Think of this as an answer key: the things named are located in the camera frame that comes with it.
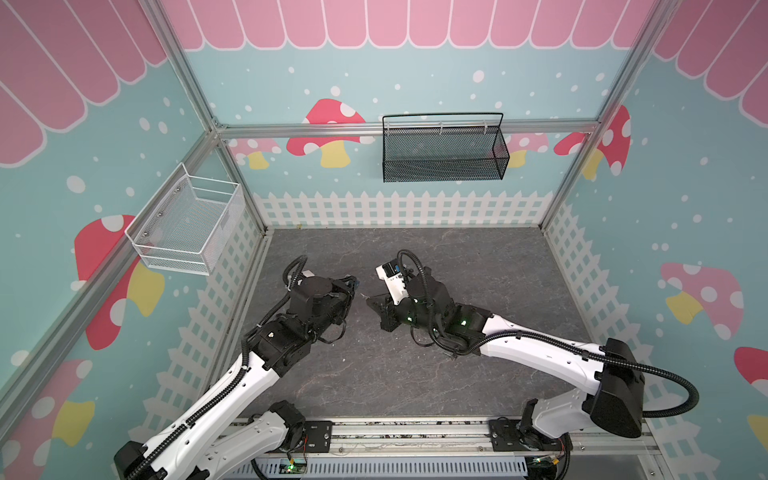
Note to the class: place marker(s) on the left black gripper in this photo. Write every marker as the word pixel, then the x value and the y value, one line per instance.
pixel 345 292

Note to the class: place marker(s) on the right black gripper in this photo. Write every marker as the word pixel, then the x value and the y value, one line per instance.
pixel 390 306

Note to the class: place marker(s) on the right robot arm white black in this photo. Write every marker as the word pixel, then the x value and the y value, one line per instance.
pixel 608 384

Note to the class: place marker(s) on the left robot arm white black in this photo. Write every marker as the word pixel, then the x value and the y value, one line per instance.
pixel 196 446

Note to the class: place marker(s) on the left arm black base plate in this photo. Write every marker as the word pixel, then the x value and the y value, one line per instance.
pixel 318 435

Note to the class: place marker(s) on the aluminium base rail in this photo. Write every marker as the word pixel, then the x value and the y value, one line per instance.
pixel 413 436

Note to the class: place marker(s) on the white wire wall basket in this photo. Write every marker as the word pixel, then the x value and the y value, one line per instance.
pixel 187 224

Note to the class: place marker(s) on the black mesh wall basket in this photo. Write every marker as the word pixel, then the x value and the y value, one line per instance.
pixel 441 147

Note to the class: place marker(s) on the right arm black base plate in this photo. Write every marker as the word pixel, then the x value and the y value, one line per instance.
pixel 507 436

